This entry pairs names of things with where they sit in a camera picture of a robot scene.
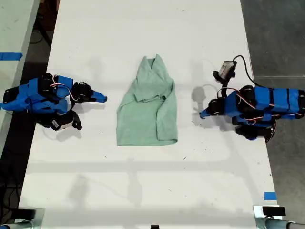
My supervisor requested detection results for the short black camera stalk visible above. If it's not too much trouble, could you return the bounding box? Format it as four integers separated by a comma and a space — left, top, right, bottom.
70, 111, 83, 131
220, 77, 232, 90

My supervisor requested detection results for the black white camera box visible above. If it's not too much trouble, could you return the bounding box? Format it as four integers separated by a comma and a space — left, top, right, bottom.
46, 111, 73, 132

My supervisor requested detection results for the black floor cable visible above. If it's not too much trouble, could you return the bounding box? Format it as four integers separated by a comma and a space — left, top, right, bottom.
30, 22, 52, 47

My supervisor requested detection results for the pale green t-shirt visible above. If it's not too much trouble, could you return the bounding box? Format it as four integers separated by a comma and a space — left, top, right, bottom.
116, 53, 179, 147

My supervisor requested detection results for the grey metal bracket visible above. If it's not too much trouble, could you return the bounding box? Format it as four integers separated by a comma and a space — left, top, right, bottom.
13, 208, 46, 229

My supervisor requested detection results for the silver metal bracket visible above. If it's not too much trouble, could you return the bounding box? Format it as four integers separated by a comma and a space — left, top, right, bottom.
253, 205, 287, 219

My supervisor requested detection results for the small black box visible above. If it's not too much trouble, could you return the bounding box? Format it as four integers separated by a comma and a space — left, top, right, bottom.
17, 208, 37, 220
262, 206, 286, 217

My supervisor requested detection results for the grey metal pipe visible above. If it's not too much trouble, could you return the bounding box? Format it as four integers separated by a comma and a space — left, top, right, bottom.
0, 220, 34, 229
255, 217, 305, 229

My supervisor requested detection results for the white side table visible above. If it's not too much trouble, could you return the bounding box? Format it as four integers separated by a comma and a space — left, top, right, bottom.
0, 0, 41, 153

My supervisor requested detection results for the long blue tape strip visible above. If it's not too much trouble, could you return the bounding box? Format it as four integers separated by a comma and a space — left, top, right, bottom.
0, 52, 23, 61

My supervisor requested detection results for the small blue tape piece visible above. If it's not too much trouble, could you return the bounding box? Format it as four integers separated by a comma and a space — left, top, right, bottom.
264, 191, 278, 201

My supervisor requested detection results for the black camera cable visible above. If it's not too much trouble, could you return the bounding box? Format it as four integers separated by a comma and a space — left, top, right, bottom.
232, 55, 263, 88

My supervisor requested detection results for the black grey camera box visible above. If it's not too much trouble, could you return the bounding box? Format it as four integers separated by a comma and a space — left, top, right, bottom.
213, 60, 238, 82

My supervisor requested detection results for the red white arm wire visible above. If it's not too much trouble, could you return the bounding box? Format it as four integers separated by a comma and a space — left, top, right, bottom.
216, 87, 257, 113
51, 74, 80, 103

